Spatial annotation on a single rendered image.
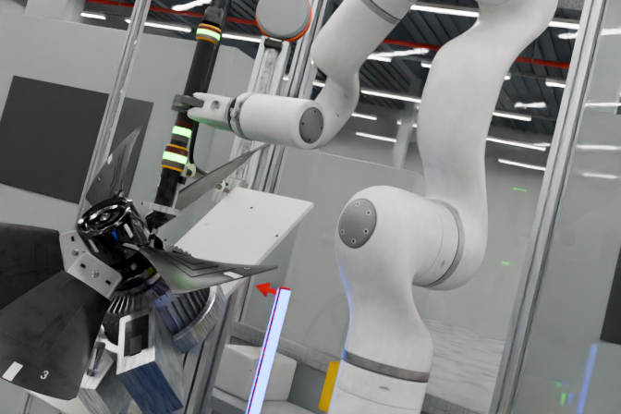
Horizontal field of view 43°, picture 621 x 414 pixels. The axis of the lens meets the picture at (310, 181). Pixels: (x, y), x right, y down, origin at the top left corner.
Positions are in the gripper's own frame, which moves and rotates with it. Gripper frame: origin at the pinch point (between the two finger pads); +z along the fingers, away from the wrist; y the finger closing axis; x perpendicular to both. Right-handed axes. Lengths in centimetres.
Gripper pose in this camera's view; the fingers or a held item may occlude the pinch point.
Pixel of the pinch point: (188, 106)
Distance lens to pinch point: 155.3
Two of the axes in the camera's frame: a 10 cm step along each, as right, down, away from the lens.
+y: 6.2, 2.2, 7.6
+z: -7.4, -1.6, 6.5
